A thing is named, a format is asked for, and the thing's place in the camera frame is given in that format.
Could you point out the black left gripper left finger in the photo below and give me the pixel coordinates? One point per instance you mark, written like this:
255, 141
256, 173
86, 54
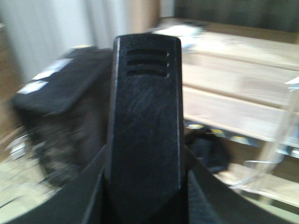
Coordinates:
82, 201

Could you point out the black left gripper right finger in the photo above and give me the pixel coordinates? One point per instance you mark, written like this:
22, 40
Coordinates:
210, 201

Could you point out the black stapler with orange tab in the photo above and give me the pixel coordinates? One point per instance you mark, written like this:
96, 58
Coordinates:
145, 175

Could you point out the black bag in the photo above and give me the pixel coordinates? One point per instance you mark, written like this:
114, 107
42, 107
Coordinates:
66, 115

